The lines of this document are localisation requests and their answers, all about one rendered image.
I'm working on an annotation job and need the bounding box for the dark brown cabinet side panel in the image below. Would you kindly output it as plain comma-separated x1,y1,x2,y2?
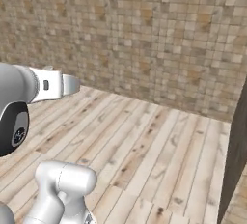
216,76,247,224

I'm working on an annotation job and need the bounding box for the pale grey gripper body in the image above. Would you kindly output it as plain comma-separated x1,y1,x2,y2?
61,73,81,97

